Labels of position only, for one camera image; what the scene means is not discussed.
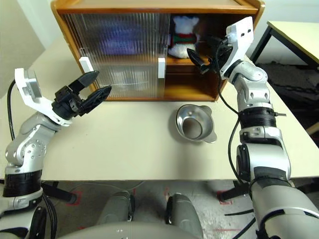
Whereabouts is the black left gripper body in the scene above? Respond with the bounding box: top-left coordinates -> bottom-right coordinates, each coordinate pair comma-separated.
51,85 -> 87,119

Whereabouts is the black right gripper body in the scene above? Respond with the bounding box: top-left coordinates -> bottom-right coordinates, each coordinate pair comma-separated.
209,37 -> 235,73

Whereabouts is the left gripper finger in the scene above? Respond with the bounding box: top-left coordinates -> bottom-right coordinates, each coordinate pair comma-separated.
79,85 -> 112,116
67,70 -> 100,94

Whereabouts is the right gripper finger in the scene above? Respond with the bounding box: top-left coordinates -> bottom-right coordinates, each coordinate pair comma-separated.
186,48 -> 213,75
204,36 -> 222,49

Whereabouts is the white plush toy striped sweater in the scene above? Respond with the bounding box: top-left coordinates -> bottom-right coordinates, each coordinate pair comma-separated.
167,15 -> 201,59

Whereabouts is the ribbed clear sliding door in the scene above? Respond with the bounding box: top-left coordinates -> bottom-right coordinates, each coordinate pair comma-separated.
61,13 -> 165,99
74,12 -> 171,98

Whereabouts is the purple tissue pack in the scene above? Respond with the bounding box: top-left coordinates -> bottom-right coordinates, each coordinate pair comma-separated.
98,21 -> 160,57

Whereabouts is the wooden cabinet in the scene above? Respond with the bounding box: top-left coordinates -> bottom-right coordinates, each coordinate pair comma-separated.
50,0 -> 266,102

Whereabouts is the beige table with black legs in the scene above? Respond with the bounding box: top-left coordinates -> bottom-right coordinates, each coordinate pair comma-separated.
249,20 -> 319,67

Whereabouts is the black table leg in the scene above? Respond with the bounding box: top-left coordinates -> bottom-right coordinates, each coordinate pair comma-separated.
41,181 -> 78,204
220,180 -> 252,201

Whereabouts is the light wooden board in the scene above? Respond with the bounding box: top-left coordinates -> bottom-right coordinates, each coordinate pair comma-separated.
307,119 -> 319,137

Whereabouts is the grey rounded torso shell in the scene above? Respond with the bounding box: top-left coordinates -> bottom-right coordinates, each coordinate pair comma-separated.
53,220 -> 204,239

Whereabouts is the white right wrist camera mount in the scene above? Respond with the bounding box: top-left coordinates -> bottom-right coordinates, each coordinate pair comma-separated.
219,16 -> 255,80

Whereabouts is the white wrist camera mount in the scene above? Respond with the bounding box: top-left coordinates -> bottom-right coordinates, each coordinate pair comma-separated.
14,68 -> 73,125
219,16 -> 255,80

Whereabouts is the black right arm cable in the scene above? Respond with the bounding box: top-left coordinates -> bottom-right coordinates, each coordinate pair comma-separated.
214,41 -> 265,239

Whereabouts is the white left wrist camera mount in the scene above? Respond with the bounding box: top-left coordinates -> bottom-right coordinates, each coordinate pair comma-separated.
14,68 -> 73,125

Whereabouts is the steel bowl with handles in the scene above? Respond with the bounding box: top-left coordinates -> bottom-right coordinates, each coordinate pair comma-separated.
175,104 -> 217,144

